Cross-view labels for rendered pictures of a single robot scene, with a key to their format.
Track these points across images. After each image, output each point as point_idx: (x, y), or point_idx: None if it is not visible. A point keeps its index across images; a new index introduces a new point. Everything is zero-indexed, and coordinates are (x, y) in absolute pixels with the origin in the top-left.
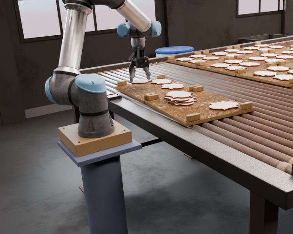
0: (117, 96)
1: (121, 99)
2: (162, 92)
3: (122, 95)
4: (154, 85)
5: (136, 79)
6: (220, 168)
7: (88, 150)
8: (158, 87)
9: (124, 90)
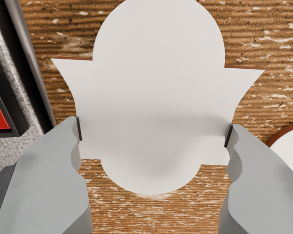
0: (0, 137)
1: (24, 144)
2: (196, 210)
3: (34, 79)
4: (273, 75)
5: (154, 37)
6: None
7: None
8: (259, 124)
9: (45, 57)
